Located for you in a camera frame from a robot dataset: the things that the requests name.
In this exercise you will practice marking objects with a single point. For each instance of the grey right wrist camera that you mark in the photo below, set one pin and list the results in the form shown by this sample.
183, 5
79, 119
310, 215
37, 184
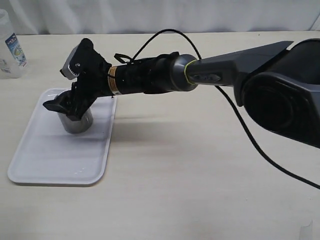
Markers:
83, 58

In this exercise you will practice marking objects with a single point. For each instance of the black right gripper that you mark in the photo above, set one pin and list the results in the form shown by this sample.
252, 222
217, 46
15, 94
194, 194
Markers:
90, 85

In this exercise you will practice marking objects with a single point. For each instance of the stainless steel cup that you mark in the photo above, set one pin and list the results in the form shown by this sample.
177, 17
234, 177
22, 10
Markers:
74, 124

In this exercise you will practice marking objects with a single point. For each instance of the white plastic tray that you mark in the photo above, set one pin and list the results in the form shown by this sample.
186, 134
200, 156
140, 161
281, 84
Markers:
48, 155

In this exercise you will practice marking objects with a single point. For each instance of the white curtain backdrop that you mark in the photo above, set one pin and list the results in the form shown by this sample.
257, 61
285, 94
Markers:
58, 17

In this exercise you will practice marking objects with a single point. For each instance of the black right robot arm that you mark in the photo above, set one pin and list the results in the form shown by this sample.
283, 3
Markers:
278, 84

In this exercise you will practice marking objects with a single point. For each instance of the clear plastic container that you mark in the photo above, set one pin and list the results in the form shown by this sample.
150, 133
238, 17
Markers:
13, 61

